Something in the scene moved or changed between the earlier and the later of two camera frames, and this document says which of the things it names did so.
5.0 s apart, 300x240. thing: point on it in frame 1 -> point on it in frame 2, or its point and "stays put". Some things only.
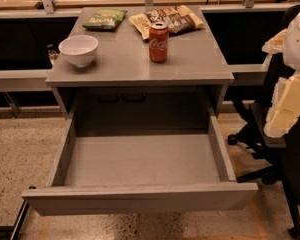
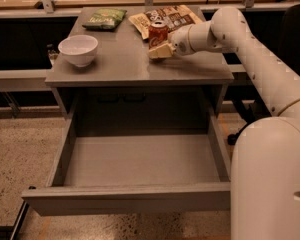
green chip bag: (105, 19) stays put
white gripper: (298, 42) -> (180, 41)
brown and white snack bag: (177, 18) stays put
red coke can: (158, 42) stays put
